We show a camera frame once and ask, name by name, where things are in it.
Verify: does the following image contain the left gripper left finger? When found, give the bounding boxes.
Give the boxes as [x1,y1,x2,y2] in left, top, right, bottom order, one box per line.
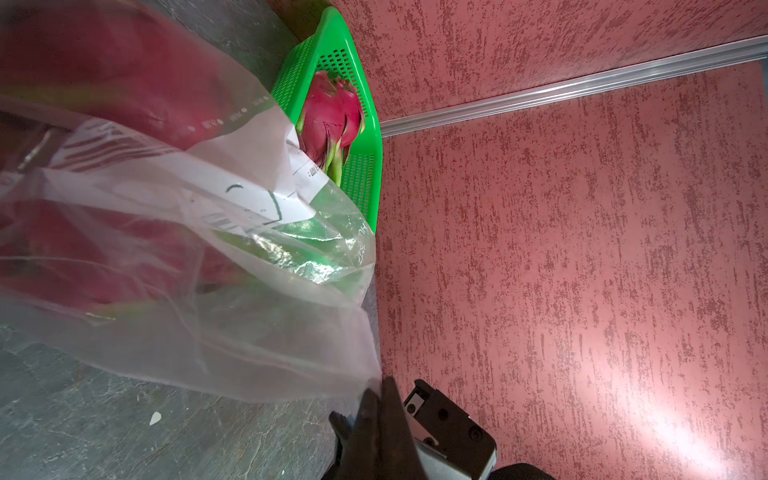
[326,389,380,479]

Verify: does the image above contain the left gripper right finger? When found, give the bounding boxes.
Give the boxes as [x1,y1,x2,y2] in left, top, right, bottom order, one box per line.
[381,377,426,480]

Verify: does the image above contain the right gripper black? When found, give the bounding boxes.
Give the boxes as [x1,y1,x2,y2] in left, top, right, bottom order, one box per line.
[403,379,498,480]

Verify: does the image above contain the clear zip-top bag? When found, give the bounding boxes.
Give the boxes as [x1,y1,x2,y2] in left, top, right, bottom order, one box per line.
[1,1,381,403]

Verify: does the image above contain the bag dragon fruit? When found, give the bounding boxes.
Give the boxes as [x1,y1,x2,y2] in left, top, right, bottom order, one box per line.
[1,1,263,150]
[1,200,244,317]

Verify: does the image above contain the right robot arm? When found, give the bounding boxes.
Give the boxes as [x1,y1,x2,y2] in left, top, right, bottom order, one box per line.
[403,379,551,480]

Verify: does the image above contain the white paper card rear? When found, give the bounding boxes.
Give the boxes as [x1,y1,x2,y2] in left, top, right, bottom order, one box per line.
[41,109,329,236]

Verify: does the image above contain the green plastic basket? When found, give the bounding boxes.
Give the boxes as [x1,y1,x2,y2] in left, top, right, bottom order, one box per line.
[272,6,383,230]

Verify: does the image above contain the right corner aluminium profile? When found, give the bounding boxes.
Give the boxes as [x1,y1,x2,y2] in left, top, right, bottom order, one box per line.
[381,35,767,138]

